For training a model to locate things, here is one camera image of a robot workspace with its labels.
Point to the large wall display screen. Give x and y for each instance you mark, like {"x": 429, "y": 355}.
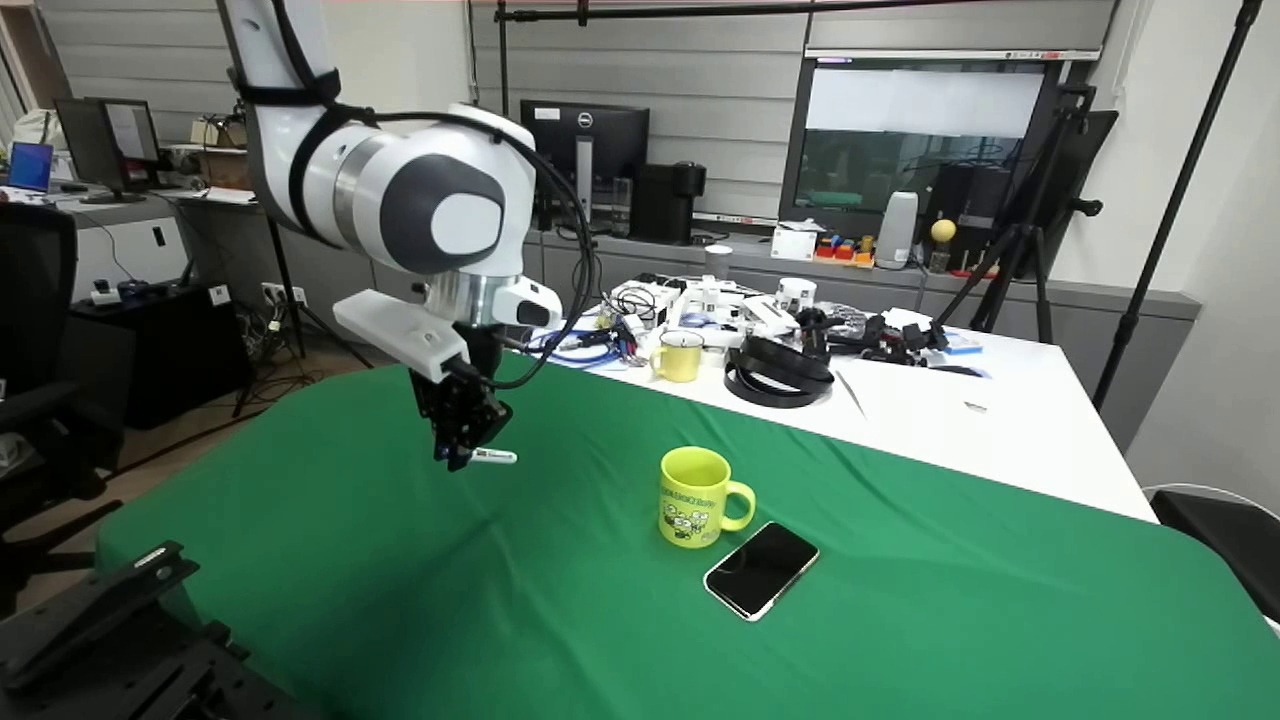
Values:
{"x": 923, "y": 135}

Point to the white cylindrical speaker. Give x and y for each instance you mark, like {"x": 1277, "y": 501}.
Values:
{"x": 896, "y": 230}

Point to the black gear pile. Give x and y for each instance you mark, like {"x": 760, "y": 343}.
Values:
{"x": 894, "y": 336}

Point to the black chair with white rim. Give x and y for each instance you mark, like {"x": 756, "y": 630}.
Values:
{"x": 1224, "y": 532}

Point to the plain yellow mug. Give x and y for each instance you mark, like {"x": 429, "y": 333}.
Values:
{"x": 677, "y": 363}

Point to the grey counter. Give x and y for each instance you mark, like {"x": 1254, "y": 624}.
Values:
{"x": 1134, "y": 333}

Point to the black camera tripod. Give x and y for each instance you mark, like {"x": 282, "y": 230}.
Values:
{"x": 1024, "y": 225}

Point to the marker pen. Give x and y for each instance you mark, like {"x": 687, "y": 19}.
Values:
{"x": 498, "y": 456}

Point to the black office chair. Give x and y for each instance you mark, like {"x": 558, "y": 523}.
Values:
{"x": 35, "y": 333}

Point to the black tilted bracket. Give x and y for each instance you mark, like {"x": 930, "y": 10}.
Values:
{"x": 93, "y": 606}

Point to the green table cloth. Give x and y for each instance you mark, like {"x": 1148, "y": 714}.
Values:
{"x": 933, "y": 612}

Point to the small desk monitor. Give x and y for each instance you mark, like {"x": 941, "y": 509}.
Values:
{"x": 116, "y": 145}

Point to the yellow ball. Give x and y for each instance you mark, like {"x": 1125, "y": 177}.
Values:
{"x": 941, "y": 230}

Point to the black computer tower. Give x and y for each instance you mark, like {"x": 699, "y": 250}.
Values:
{"x": 666, "y": 200}

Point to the blue box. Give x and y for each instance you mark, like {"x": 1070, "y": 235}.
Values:
{"x": 28, "y": 166}

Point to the yellow-green cartoon cup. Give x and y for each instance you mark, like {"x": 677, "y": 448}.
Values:
{"x": 695, "y": 501}

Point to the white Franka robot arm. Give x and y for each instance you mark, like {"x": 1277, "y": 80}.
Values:
{"x": 385, "y": 185}

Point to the red small items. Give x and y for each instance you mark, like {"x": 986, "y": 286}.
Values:
{"x": 847, "y": 250}

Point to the black computer monitor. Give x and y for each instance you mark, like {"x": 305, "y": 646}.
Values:
{"x": 587, "y": 142}

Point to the white table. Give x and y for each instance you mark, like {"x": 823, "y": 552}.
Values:
{"x": 1014, "y": 412}

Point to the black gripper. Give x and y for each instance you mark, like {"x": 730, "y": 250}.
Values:
{"x": 460, "y": 385}

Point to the black smartphone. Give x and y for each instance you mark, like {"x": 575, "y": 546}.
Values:
{"x": 760, "y": 570}

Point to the black low cabinet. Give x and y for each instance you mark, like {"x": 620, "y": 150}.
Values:
{"x": 174, "y": 355}

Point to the white tray with parts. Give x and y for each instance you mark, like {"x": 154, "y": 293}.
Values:
{"x": 707, "y": 313}

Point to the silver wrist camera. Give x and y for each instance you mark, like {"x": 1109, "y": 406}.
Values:
{"x": 517, "y": 303}

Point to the black slanted pole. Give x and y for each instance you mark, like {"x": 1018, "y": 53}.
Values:
{"x": 1174, "y": 212}

